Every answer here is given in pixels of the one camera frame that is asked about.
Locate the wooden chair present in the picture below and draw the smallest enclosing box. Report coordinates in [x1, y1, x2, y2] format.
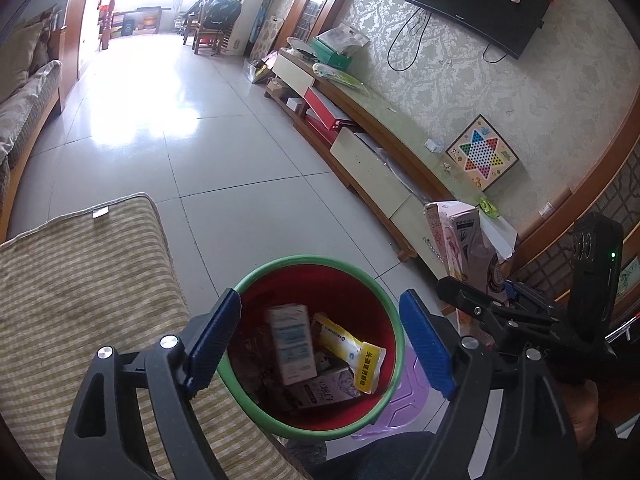
[181, 2, 226, 56]

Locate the dark drink carton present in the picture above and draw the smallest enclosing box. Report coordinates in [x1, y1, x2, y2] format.
[287, 364, 362, 406]

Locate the patterned cushion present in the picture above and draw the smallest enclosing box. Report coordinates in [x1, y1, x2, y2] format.
[39, 7, 64, 61]

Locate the floral board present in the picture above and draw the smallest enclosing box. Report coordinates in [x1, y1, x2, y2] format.
[249, 16, 285, 63]

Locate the sofa with striped cover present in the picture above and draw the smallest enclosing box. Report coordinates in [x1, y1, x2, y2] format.
[0, 5, 66, 231]

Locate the white green milk carton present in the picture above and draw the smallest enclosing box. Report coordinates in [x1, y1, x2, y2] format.
[267, 304, 318, 387]

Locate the open cardboard box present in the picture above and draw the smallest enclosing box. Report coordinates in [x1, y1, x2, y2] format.
[244, 52, 278, 85]

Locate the red flat box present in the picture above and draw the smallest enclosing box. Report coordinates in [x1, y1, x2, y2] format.
[303, 87, 358, 131]

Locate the white yellow packet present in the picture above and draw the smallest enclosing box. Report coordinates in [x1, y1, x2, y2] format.
[310, 312, 388, 396]

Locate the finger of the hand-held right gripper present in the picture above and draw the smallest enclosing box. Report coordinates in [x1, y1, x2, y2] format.
[504, 282, 551, 316]
[435, 276, 506, 321]

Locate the green box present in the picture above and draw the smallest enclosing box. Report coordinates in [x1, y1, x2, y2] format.
[311, 35, 353, 72]

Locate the white plastic bag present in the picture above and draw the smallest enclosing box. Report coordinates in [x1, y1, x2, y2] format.
[317, 23, 370, 56]

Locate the red wooden shelf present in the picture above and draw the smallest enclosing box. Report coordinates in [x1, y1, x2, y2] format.
[97, 0, 118, 51]

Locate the person's leg in jeans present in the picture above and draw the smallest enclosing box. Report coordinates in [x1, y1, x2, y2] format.
[305, 430, 451, 480]

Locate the green yellow plastic bag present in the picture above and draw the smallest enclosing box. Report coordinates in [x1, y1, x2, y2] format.
[312, 62, 371, 98]

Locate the black flat television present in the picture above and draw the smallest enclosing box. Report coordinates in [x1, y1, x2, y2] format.
[404, 0, 548, 61]

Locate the wooden television cabinet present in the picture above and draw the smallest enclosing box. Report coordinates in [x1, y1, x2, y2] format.
[265, 47, 576, 281]

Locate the beige cushion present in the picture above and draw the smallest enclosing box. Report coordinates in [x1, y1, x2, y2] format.
[0, 20, 46, 106]

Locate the black backpack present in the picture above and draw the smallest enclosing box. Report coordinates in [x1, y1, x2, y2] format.
[200, 0, 243, 28]

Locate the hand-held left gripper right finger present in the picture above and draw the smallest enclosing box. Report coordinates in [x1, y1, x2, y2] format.
[399, 288, 586, 480]

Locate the purple plastic stool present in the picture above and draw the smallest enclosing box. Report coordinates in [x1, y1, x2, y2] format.
[350, 345, 441, 441]

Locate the pink white carton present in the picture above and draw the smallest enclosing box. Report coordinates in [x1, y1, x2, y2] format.
[424, 200, 518, 336]

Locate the person's right hand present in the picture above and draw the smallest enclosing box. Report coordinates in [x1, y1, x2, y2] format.
[557, 380, 603, 453]

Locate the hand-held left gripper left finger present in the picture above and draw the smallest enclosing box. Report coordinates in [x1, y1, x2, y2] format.
[55, 288, 241, 480]

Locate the star checkers board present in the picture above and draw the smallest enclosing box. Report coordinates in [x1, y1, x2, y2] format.
[445, 114, 520, 192]

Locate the red trash bin green rim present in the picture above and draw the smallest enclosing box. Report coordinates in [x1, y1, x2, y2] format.
[216, 255, 405, 438]

